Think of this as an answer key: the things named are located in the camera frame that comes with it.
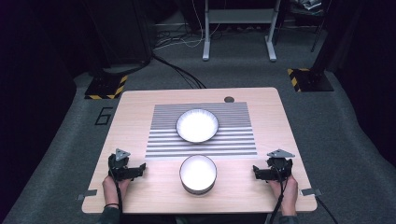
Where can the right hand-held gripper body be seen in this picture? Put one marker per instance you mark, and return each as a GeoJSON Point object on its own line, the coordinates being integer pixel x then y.
{"type": "Point", "coordinates": [281, 168]}

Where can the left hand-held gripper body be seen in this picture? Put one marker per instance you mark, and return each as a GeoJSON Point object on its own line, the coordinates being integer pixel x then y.
{"type": "Point", "coordinates": [118, 166]}

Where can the white plate with dark rim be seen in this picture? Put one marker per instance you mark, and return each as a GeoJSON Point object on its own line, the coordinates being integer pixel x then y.
{"type": "Point", "coordinates": [197, 126]}

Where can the person's left hand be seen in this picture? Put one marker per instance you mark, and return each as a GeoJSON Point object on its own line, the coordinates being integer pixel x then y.
{"type": "Point", "coordinates": [110, 189]}

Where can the person's right hand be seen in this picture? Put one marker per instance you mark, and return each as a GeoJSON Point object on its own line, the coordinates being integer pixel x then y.
{"type": "Point", "coordinates": [289, 193]}

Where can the black wristband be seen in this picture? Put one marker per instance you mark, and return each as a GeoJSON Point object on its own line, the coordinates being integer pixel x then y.
{"type": "Point", "coordinates": [111, 205]}

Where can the grey striped placemat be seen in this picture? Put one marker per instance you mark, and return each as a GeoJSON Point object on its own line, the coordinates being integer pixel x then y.
{"type": "Point", "coordinates": [236, 140]}

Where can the black yellow striped stand base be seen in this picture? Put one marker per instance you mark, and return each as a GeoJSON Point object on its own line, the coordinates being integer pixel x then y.
{"type": "Point", "coordinates": [311, 81]}
{"type": "Point", "coordinates": [104, 87]}

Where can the black stand post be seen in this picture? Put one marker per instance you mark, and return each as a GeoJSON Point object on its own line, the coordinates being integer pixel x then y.
{"type": "Point", "coordinates": [333, 37]}

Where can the white desk frame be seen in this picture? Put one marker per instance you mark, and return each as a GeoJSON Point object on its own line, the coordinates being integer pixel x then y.
{"type": "Point", "coordinates": [239, 15]}

